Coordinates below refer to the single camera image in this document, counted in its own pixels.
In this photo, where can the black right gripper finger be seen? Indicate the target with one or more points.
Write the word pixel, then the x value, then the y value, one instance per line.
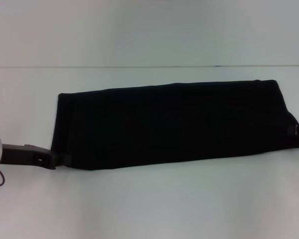
pixel 293 130

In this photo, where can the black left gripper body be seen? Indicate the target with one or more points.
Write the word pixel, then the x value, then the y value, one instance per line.
pixel 22 154

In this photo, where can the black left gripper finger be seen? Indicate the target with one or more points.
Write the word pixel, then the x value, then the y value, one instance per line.
pixel 64 160

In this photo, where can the black shirt with FREE print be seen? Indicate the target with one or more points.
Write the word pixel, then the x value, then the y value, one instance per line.
pixel 164 124

